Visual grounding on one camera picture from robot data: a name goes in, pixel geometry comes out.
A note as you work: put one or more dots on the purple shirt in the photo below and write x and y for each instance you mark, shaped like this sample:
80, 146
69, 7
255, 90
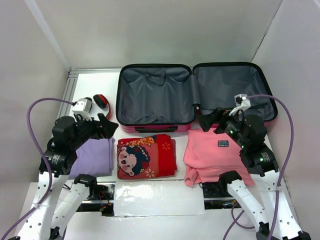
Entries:
95, 157

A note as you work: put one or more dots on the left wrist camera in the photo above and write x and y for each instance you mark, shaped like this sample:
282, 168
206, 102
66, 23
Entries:
81, 109

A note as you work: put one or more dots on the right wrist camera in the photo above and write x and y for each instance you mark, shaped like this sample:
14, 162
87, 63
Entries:
242, 104

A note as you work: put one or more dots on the red cartoon print cloth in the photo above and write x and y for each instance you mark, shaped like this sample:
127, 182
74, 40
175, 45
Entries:
146, 158

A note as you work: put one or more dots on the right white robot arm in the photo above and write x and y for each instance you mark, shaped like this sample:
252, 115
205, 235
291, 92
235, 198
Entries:
273, 218

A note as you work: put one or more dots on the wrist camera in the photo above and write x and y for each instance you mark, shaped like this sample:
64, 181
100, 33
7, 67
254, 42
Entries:
242, 104
81, 109

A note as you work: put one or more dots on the pink hard-shell suitcase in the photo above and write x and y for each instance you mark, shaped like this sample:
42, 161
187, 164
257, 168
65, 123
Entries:
158, 97

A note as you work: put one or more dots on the red black headphones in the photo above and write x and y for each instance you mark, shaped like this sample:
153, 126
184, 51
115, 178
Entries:
103, 104

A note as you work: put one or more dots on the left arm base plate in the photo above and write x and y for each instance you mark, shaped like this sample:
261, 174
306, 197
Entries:
101, 201

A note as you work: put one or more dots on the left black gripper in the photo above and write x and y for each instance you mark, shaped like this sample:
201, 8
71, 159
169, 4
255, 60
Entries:
106, 131

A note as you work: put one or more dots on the pink sweatshirt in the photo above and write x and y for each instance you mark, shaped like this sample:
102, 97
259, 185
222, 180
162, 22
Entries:
208, 155

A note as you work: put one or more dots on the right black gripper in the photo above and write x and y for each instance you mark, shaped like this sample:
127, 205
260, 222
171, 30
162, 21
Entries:
216, 120

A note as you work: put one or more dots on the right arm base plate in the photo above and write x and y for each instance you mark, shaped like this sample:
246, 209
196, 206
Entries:
215, 198

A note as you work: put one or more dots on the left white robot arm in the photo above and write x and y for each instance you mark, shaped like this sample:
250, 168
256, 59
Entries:
49, 216

